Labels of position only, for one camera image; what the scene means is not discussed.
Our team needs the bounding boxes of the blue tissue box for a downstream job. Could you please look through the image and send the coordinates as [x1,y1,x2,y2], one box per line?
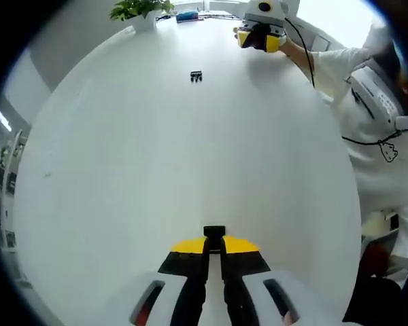
[175,10,201,24]

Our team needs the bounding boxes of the green potted plant white pot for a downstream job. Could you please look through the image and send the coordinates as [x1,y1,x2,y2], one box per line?
[109,0,175,32]

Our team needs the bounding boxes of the office shelf unit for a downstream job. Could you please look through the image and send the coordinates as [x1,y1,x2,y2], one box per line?
[0,130,25,253]

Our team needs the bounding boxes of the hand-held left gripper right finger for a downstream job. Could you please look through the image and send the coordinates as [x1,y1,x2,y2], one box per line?
[220,235,341,326]

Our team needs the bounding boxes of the black device cable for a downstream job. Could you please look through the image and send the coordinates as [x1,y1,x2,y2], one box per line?
[341,128,405,147]

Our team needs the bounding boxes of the black plastic buckle socket part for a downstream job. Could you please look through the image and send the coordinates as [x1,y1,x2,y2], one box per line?
[203,225,228,255]

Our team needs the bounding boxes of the person in white shirt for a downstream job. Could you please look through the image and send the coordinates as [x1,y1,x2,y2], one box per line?
[309,46,408,272]

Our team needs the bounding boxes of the person's dark trousers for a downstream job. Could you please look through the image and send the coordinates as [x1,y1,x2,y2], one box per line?
[342,264,408,326]

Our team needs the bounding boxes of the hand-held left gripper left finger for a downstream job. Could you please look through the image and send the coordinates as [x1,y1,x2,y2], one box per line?
[103,236,211,326]

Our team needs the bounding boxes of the person's right hand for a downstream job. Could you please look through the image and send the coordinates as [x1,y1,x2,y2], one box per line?
[279,33,299,60]

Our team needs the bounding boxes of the white chest-worn device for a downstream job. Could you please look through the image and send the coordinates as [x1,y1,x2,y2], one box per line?
[345,63,408,132]

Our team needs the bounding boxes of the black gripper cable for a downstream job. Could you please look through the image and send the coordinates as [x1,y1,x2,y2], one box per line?
[284,17,317,90]

